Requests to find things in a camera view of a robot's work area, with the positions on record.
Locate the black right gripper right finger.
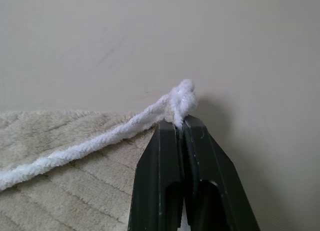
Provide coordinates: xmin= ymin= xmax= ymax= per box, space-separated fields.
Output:
xmin=181 ymin=116 xmax=262 ymax=231

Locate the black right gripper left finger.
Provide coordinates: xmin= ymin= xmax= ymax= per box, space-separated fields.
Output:
xmin=127 ymin=121 xmax=186 ymax=231

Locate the beige towel with white trim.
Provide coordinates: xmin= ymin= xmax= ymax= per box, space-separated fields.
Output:
xmin=0 ymin=78 xmax=200 ymax=231

